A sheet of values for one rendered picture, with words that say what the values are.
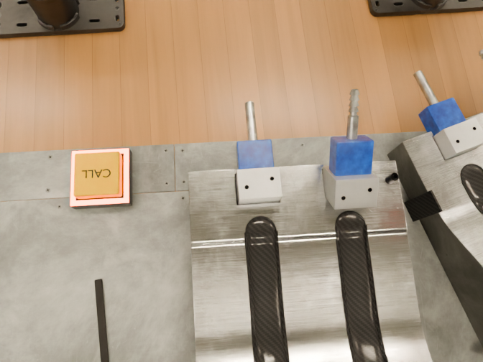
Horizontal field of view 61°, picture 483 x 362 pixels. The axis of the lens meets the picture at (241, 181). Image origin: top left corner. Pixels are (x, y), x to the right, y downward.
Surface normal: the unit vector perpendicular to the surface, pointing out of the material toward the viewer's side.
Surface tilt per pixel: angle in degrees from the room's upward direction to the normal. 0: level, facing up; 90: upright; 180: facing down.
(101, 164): 0
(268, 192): 0
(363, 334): 10
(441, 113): 0
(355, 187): 35
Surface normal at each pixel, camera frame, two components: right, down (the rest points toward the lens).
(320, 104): 0.04, -0.25
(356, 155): 0.07, 0.34
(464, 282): -0.93, 0.34
